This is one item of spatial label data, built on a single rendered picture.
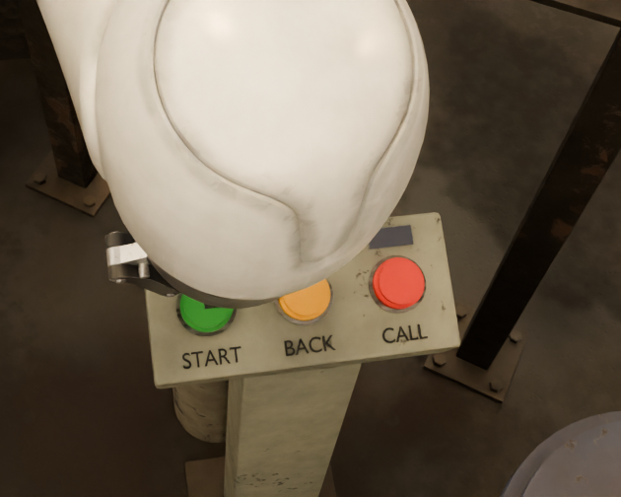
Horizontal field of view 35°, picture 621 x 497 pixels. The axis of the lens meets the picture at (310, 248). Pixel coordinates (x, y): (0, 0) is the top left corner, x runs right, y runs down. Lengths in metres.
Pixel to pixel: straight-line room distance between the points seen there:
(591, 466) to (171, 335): 0.41
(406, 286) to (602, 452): 0.28
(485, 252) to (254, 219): 1.28
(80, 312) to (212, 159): 1.19
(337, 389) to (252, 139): 0.62
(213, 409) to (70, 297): 0.33
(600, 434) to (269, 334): 0.35
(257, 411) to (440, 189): 0.78
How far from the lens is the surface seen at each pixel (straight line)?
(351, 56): 0.26
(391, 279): 0.76
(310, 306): 0.75
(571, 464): 0.94
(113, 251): 0.53
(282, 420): 0.90
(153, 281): 0.55
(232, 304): 0.43
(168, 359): 0.75
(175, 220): 0.28
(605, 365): 1.50
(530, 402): 1.44
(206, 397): 1.20
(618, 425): 0.97
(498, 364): 1.44
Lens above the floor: 1.27
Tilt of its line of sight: 59 degrees down
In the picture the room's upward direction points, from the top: 10 degrees clockwise
